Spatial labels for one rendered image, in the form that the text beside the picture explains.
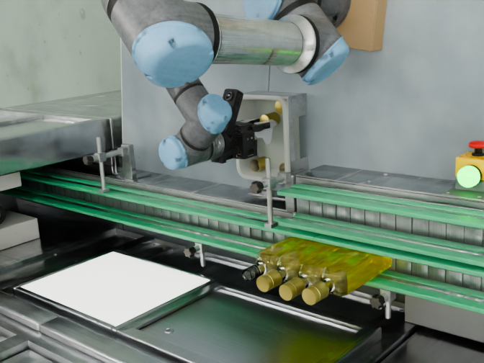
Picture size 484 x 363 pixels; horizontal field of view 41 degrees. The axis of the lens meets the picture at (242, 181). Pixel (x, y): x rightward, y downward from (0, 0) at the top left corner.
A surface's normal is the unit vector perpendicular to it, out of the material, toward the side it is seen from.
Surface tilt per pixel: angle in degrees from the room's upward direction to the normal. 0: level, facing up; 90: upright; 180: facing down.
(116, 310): 90
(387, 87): 0
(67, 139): 90
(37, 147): 90
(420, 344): 90
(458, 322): 0
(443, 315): 0
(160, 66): 79
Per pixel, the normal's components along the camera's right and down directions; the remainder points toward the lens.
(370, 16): -0.70, 0.18
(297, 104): 0.76, 0.12
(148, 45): -0.48, 0.03
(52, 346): -0.06, -0.97
